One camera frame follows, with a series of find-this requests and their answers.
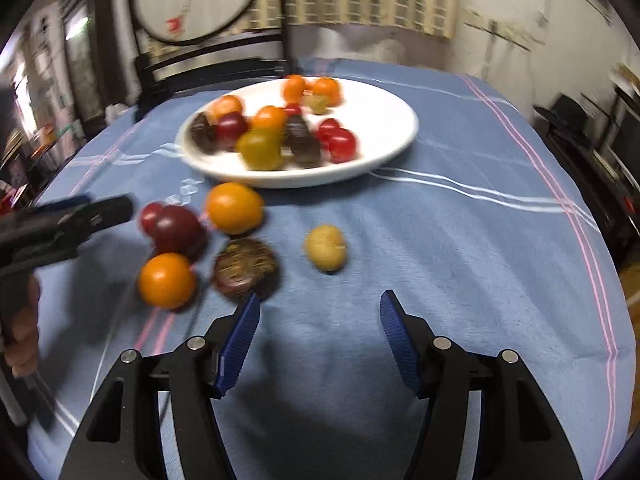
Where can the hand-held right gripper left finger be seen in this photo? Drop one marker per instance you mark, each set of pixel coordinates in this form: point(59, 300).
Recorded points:
point(240, 345)

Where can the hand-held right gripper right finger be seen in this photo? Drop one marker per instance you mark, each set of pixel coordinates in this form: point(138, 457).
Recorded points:
point(400, 345)

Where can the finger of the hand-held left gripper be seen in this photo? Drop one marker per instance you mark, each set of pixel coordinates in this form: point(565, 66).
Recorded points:
point(62, 204)
point(100, 215)

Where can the small red tomato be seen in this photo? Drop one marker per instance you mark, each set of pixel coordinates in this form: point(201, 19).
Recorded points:
point(149, 215)

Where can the small brown water chestnut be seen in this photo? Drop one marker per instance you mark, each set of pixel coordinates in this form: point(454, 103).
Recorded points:
point(202, 132)
point(245, 267)

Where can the dark red plum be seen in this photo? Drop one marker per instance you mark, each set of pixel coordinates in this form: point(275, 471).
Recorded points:
point(231, 127)
point(179, 232)

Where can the small green jujube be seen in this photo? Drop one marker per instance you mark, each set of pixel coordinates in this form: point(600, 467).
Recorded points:
point(317, 104)
point(326, 247)

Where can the tangerine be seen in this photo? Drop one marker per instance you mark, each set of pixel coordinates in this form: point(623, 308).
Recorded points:
point(294, 87)
point(226, 106)
point(327, 90)
point(269, 119)

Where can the small smooth yellow orange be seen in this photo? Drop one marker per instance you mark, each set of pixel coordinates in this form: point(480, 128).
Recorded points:
point(260, 150)

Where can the red cherry tomato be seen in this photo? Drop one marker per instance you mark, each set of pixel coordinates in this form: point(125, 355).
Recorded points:
point(326, 126)
point(292, 109)
point(342, 146)

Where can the large brown water chestnut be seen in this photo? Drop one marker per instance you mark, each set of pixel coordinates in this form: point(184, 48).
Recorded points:
point(302, 145)

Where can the white oval plate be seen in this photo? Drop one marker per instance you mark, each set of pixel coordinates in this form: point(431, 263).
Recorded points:
point(380, 125)

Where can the person's left hand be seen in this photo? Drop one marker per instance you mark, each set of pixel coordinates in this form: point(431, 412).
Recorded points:
point(25, 340)

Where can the blue striped tablecloth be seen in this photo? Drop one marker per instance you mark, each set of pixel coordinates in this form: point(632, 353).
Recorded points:
point(425, 260)

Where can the round embroidered screen stand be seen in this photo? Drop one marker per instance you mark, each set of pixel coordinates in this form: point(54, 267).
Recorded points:
point(200, 0)

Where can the black hat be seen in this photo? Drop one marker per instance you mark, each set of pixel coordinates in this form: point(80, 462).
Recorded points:
point(565, 112)

